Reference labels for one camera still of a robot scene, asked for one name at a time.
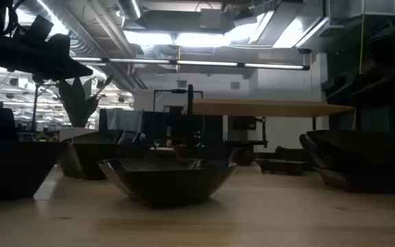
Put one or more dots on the artificial green snake plant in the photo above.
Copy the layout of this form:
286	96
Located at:
77	103

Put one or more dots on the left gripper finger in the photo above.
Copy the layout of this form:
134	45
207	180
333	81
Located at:
67	61

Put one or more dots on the black small square mini plate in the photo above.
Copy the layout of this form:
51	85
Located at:
281	167

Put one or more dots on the long linear light fixture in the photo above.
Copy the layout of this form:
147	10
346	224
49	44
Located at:
204	63

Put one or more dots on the black metal stand frame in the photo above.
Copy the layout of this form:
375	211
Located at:
178	91

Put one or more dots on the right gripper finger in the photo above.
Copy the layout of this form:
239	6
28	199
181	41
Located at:
348	87

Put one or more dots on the black partition panel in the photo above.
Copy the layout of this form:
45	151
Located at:
156	127

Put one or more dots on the grey metal box unit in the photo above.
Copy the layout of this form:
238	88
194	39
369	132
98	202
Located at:
211	19

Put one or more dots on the grey hanging cloth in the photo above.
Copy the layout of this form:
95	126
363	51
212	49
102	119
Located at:
123	120

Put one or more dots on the black metal pole stand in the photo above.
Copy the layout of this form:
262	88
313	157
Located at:
34	109

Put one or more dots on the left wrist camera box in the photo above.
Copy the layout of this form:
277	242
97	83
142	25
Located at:
41	26

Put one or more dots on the black computer monitor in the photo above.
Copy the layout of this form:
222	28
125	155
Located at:
242	123

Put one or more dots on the round silver ventilation duct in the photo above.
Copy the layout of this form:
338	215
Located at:
129	8

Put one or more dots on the white plant pot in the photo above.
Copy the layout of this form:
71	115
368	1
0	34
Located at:
69	133

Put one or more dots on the small green plant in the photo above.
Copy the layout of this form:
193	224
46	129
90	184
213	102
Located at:
42	137

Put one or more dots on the black standing desk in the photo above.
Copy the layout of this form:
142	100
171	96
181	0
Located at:
245	143

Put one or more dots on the grey square wall vent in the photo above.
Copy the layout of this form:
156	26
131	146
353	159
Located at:
181	84
235	85

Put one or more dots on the wooden shelf black metal frame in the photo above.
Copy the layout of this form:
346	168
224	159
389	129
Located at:
269	108

